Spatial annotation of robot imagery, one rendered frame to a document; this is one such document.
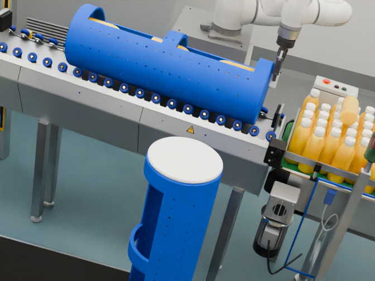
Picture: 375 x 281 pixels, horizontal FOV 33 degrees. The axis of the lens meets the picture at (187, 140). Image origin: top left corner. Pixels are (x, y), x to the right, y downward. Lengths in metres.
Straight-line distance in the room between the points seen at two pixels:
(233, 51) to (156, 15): 1.22
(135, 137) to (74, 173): 1.01
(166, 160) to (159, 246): 0.33
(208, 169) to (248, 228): 1.49
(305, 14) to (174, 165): 0.81
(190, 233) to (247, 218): 1.47
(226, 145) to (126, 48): 0.60
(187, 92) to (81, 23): 0.54
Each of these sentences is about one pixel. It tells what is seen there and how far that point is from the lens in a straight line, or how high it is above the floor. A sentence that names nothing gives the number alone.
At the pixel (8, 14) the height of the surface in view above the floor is 1.07.
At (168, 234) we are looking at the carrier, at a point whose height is 0.79.
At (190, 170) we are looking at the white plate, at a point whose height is 1.04.
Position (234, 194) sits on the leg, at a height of 0.60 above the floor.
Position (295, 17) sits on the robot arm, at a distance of 2.57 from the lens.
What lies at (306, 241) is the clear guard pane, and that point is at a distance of 2.77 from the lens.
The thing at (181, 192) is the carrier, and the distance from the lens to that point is 2.21.
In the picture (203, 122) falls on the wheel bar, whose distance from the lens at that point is 2.75.
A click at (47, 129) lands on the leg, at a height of 0.60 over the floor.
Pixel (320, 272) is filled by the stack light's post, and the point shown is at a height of 0.58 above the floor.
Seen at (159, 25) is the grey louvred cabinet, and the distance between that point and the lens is 4.29.
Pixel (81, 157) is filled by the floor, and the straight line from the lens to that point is 3.98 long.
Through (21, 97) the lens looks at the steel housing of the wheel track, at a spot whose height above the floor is 0.74.
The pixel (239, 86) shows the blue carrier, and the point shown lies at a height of 1.16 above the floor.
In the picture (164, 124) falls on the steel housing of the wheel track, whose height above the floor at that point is 0.87.
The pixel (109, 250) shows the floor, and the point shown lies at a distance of 3.38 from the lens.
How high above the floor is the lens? 2.33
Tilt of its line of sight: 32 degrees down
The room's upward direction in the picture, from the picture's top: 13 degrees clockwise
